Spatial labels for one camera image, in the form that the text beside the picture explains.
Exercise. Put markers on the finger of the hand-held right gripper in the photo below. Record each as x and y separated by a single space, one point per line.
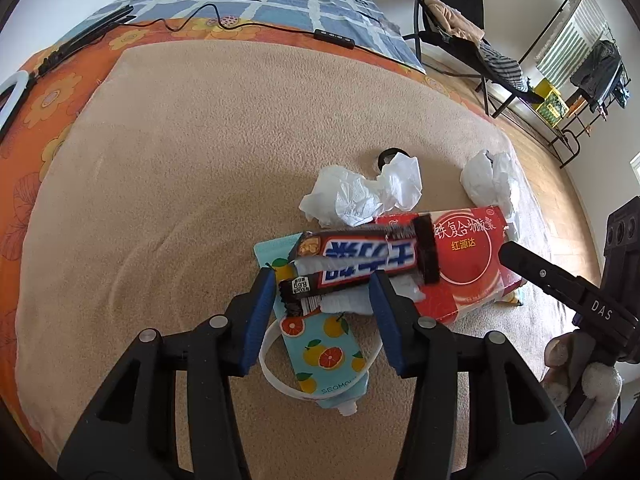
550 276

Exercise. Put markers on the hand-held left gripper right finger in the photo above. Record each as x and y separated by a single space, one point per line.
387 310

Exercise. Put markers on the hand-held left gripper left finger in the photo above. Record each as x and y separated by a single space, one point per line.
260 305

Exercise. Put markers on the brown chocolate bar wrapper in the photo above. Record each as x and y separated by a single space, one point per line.
365 260

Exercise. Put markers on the red cardboard box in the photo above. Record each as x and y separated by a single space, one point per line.
470 270

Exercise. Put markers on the person's right hand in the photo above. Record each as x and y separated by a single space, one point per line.
562 360

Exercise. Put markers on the flat white tissue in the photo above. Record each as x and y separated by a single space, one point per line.
345 305

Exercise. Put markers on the yellow wrapper scrap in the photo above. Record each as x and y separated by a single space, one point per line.
512 299

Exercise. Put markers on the fruit print pouch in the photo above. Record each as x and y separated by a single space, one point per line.
325 355

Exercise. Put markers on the crumpled white tissue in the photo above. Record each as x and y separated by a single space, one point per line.
402 180
340 195
487 177

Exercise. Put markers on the beige blanket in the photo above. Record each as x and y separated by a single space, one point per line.
175 185

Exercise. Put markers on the yellow crate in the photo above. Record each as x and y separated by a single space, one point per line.
550 105

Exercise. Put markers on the dark hanging garment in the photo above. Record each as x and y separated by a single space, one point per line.
600 70

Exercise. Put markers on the striped garment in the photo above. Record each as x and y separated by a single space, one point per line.
500 67

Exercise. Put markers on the green striped cloth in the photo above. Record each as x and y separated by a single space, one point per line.
570 40

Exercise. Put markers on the black drying rack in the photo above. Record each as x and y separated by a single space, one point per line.
555 15

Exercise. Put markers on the beige garment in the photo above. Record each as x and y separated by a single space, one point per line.
450 20

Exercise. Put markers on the orange floral bed sheet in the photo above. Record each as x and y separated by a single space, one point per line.
45 110

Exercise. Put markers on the blue plaid bed sheet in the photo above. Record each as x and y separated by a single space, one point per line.
280 10

